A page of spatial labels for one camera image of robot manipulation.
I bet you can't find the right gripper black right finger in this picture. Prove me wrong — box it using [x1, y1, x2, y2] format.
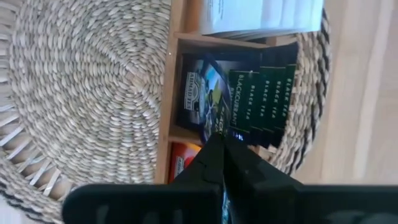
[223, 138, 398, 224]

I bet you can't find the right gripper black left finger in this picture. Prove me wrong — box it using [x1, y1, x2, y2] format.
[62, 133, 225, 224]

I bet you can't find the red tea packet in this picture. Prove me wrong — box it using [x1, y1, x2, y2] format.
[167, 142, 203, 184]

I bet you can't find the wooden tea organiser box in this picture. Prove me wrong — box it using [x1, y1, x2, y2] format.
[154, 0, 299, 185]

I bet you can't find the round woven straw placemat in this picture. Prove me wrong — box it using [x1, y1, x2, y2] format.
[0, 0, 332, 224]

